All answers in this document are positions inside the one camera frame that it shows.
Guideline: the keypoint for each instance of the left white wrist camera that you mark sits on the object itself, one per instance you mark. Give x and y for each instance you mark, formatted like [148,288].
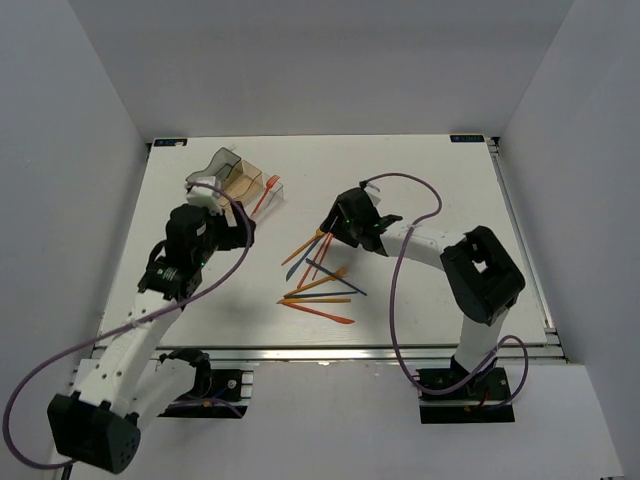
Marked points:
[203,196]

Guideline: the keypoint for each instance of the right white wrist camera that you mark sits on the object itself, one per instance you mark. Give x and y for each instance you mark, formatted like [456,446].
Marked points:
[373,192]

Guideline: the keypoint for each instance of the aluminium table rail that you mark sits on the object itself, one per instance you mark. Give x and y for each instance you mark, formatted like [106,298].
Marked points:
[546,352]

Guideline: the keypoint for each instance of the blue corner sticker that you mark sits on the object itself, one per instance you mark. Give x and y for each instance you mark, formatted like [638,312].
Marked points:
[466,138]
[170,142]

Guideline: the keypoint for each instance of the grey smoked container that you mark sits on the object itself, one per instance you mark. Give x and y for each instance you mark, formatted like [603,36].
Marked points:
[221,172]

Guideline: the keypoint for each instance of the red plastic chopstick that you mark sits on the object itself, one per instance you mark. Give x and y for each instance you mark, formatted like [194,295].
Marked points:
[307,272]
[319,258]

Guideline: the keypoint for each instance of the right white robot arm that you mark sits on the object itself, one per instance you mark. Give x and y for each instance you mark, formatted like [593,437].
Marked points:
[482,276]

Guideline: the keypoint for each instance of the blue plastic knife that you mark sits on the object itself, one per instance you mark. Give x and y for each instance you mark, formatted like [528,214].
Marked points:
[292,270]

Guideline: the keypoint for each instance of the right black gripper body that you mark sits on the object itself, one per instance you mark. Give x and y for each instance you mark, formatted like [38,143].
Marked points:
[345,231]

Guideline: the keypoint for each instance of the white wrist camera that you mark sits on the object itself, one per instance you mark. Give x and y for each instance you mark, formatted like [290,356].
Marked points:
[203,196]
[373,192]

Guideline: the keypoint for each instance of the clear container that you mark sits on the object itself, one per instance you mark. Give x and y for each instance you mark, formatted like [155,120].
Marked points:
[271,202]

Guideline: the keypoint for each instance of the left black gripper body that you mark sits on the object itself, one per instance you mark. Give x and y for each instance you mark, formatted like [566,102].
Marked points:
[224,237]

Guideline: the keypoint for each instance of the orange plastic knife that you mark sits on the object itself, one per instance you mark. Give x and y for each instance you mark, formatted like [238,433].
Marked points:
[323,300]

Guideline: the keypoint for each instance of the right blue corner sticker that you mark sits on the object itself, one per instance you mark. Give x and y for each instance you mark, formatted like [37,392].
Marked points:
[466,138]

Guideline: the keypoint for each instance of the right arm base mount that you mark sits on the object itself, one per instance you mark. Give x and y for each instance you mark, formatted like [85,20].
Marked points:
[482,402]

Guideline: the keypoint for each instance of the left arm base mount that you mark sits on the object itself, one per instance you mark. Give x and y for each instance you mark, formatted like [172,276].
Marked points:
[218,392]

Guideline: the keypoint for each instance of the orange plastic fork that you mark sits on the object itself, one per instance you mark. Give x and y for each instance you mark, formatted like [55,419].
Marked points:
[315,283]

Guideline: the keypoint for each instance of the orange plastic spoon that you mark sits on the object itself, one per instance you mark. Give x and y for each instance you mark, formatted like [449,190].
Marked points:
[312,241]

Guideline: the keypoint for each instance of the left blue corner sticker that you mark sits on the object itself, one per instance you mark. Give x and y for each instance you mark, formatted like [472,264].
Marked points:
[170,142]

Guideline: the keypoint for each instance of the red plastic knife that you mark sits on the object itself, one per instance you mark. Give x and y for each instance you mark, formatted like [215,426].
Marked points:
[329,316]

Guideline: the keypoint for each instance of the red plastic fork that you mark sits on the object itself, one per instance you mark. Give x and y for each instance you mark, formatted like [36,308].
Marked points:
[270,183]

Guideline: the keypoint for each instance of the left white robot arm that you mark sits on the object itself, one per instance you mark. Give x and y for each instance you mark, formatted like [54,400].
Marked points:
[101,422]

